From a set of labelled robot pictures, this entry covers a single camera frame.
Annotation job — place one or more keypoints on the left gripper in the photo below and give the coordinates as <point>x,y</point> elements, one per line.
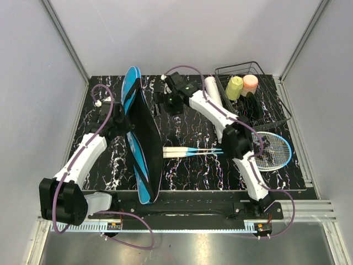
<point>128,127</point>

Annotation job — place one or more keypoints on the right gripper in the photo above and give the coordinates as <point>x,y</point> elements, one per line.
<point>160,98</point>

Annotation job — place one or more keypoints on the blue racket bag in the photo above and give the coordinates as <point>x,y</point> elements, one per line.
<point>144,138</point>

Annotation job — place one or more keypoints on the white shuttlecock tube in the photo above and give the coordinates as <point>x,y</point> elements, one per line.
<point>213,92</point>

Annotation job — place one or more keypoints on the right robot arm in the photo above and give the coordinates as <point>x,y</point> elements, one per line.
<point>237,140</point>

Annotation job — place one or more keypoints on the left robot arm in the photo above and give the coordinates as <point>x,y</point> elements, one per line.
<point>61,197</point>

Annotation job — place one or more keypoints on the yellow-green cup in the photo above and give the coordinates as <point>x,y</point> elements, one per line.
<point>234,87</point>

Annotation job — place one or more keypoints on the black bowl in basket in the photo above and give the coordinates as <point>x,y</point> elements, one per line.
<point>250,107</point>

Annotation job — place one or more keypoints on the pink cup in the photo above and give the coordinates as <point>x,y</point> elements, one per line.
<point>250,84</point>

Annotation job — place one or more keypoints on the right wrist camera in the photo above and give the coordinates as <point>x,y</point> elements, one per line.
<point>166,89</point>

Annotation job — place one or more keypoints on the black wire basket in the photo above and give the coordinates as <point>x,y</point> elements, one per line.
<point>264,109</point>

